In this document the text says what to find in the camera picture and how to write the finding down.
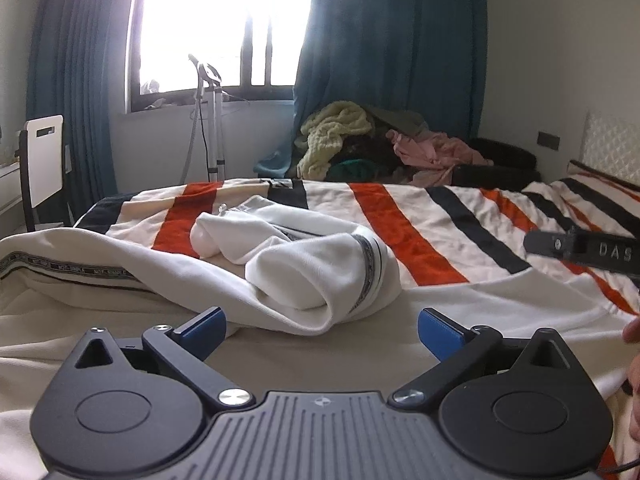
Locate white quilted headboard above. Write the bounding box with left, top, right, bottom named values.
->
left=582, top=109, right=640, bottom=186

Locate white garment with printed band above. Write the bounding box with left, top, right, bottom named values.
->
left=0, top=194, right=404, bottom=339

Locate striped orange black white blanket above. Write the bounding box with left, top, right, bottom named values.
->
left=0, top=160, right=640, bottom=480

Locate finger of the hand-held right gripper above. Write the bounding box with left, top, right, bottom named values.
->
left=523, top=229, right=581, bottom=261

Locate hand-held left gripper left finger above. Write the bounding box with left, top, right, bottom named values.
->
left=74, top=306, right=256, bottom=407

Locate white chair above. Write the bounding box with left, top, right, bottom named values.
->
left=17, top=114, right=77, bottom=234

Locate dark clothes pile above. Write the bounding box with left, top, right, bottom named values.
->
left=324, top=104, right=432, bottom=184

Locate white desk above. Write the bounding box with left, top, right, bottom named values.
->
left=0, top=159, right=27, bottom=222

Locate yellow knitted blanket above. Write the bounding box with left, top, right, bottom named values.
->
left=294, top=100, right=375, bottom=181

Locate black cable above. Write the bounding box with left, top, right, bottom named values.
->
left=596, top=452, right=640, bottom=477

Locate pink garment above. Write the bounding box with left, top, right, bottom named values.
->
left=385, top=128, right=495, bottom=187

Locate black bag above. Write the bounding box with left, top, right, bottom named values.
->
left=449, top=137, right=544, bottom=189

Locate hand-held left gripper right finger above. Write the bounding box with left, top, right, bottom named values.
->
left=392, top=307, right=572, bottom=406

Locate window with dark frame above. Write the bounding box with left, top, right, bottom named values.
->
left=126, top=0, right=322, bottom=115

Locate teal curtain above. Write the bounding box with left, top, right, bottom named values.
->
left=27, top=0, right=147, bottom=227
left=254, top=0, right=489, bottom=182

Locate person's right hand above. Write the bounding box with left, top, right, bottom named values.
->
left=622, top=317, right=640, bottom=442

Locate white garment steamer stand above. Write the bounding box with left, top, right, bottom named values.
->
left=179, top=52, right=252, bottom=184

